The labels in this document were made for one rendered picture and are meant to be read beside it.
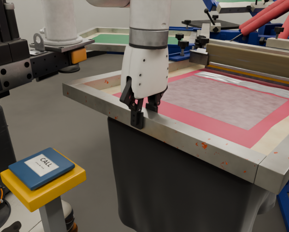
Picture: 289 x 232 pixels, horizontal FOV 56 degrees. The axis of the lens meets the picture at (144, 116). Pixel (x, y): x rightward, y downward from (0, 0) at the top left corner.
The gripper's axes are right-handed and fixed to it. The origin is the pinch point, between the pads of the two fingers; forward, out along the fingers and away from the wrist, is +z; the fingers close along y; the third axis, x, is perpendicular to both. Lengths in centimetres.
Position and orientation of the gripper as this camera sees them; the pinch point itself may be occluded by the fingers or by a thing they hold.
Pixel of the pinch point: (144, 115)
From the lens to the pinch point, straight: 58.6
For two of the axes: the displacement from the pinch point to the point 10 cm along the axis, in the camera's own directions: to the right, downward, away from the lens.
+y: -6.7, 2.7, -6.9
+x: 7.4, 3.1, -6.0
